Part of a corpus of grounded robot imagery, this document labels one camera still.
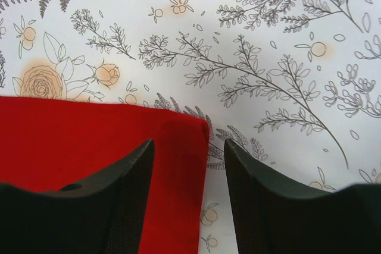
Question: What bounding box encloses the red t-shirt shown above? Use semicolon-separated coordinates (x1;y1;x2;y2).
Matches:
1;96;210;253

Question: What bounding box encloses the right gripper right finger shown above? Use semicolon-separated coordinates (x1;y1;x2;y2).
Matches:
224;139;380;253

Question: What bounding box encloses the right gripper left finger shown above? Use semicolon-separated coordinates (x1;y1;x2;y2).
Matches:
1;139;155;253

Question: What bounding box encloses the floral table mat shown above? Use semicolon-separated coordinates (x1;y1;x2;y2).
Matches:
1;0;380;253

